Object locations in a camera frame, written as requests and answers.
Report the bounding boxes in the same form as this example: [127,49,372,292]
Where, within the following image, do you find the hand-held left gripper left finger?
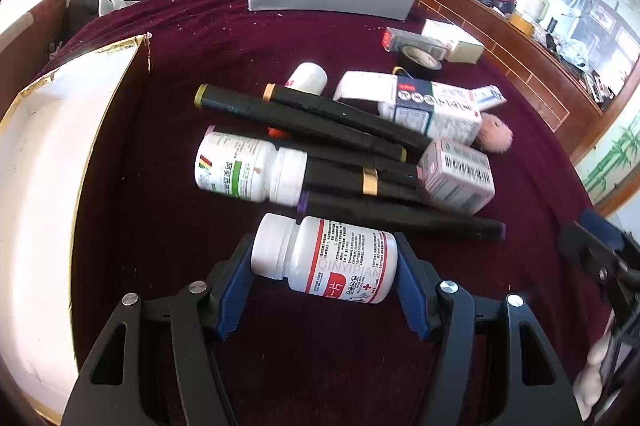
[60,233,261,426]

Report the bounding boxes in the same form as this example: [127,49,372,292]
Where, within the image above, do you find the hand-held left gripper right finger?
[392,236,586,426]

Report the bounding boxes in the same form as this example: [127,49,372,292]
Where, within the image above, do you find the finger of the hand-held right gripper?
[556,222,632,307]
[575,207,640,257]

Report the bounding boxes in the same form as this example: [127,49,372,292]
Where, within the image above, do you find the white pill bottle red label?
[250,212,399,305]

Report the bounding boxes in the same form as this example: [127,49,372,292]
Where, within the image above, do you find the black marker purple caps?
[296,190,507,241]

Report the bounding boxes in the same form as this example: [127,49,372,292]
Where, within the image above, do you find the black pen gold band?
[302,156,421,197]

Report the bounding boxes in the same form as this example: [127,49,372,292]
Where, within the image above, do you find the white pill bottle green label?
[194,131,308,207]

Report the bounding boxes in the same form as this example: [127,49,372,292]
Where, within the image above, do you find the pink white medicine box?
[416,138,496,215]

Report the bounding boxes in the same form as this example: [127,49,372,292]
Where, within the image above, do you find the white box dark label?
[377,76,483,147]

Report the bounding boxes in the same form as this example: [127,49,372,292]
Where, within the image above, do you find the black marker yellow caps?
[194,84,408,163]

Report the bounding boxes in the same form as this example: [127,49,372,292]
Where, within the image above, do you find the black marker peach caps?
[262,83,433,151]

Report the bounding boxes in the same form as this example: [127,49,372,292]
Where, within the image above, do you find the white tray gold edge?
[0,33,152,424]

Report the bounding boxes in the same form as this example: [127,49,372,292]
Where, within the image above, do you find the black tape roll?
[397,44,445,81]

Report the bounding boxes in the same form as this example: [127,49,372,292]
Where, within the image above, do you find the person's right hand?
[571,311,623,419]

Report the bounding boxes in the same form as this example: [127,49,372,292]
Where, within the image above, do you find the maroon tablecloth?
[30,0,616,426]

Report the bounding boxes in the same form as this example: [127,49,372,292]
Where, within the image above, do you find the pink fluffy ball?
[475,115,515,155]

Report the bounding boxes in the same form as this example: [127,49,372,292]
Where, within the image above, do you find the small blue white box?
[470,84,505,111]

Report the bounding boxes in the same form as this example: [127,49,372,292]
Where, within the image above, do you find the wooden partition counter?
[395,0,608,164]

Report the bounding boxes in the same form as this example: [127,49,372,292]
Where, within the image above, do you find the plain white carton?
[332,70,401,117]

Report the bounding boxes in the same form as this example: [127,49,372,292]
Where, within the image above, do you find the white green jar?
[522,0,551,24]

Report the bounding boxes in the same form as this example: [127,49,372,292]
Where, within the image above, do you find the small white bottle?
[285,62,328,96]

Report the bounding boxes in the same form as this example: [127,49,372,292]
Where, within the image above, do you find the white cardboard box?
[421,18,486,65]

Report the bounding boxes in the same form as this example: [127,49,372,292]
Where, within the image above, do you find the red white small box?
[381,27,451,56]

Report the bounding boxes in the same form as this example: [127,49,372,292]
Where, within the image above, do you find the white plastic bag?
[98,0,141,17]

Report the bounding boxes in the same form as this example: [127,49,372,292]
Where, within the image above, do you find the green bamboo wall sticker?
[582,111,640,207]

